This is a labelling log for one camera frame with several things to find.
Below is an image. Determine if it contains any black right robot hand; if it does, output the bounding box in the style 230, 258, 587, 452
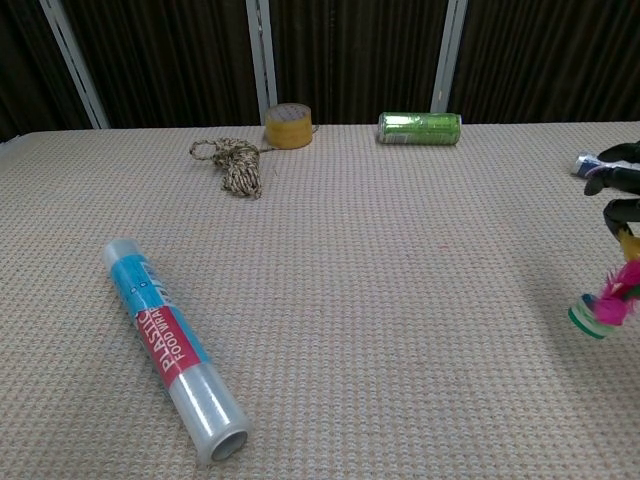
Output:
583, 141, 640, 262

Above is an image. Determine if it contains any colourful feather shuttlecock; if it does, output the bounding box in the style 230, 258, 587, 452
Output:
568, 228, 640, 341

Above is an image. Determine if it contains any blue silver wrapped roll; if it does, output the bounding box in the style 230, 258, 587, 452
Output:
571, 152, 607, 179

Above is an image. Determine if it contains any green drink can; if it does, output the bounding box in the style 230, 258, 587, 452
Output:
377, 111, 463, 147

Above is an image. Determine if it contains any beige woven table cloth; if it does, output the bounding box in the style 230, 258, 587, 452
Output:
0, 121, 640, 480

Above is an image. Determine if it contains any yellow packing tape roll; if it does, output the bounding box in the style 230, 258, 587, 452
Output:
264, 102, 314, 150

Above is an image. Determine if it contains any plastic food wrap roll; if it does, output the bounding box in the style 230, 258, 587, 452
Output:
102, 237, 253, 465

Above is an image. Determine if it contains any grey metal frame post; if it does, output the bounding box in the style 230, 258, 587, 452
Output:
39, 0, 111, 130
430, 0, 469, 115
244, 0, 279, 126

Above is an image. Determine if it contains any braided beige rope bundle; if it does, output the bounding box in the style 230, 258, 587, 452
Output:
188, 137, 275, 200

